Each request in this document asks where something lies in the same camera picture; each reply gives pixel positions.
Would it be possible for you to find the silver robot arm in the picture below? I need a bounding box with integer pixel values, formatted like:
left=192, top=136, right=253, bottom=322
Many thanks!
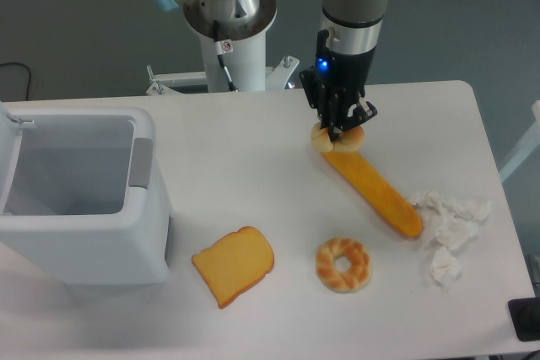
left=157, top=0, right=388, bottom=145

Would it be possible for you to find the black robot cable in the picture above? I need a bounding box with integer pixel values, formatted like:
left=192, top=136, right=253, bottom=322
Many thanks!
left=211, top=20, right=240, bottom=93

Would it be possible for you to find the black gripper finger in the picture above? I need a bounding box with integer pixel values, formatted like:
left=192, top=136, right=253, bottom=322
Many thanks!
left=327, top=100, right=378, bottom=142
left=300, top=68, right=332, bottom=128

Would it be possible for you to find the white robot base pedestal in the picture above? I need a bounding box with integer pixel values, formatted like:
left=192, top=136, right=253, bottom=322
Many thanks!
left=147, top=0, right=300, bottom=95

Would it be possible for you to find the large crumpled white tissue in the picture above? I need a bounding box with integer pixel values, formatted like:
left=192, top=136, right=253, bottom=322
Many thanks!
left=408, top=191, right=492, bottom=251

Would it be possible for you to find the braided ring bread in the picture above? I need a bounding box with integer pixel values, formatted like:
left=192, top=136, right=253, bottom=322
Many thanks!
left=316, top=237, right=372, bottom=293

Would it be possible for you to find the black device at edge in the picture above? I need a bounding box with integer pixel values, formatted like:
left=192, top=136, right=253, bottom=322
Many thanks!
left=508, top=297, right=539, bottom=341

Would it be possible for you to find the long orange baguette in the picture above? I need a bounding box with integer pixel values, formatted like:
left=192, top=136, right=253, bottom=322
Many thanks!
left=322, top=152, right=424, bottom=238

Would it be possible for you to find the orange toast slice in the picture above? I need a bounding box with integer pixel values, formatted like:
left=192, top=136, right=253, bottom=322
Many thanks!
left=192, top=226, right=275, bottom=309

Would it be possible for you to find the black floor cable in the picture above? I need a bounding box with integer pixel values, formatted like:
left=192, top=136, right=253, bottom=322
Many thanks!
left=0, top=62, right=33, bottom=101

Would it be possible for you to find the white frame at right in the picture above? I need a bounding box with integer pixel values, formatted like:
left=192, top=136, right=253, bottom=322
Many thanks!
left=499, top=100, right=540, bottom=183

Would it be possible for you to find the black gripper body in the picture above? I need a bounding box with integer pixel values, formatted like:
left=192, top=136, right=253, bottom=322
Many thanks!
left=313, top=29, right=375, bottom=103

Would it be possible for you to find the small crumpled white tissue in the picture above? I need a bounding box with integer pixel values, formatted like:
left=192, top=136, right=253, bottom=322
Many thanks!
left=429, top=246, right=462, bottom=291

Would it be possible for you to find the white trash can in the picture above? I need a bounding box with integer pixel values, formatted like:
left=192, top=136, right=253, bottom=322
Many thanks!
left=1, top=107, right=172, bottom=285

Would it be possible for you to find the small round bread bun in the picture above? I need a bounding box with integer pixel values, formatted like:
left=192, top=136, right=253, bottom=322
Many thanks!
left=310, top=122, right=365, bottom=153

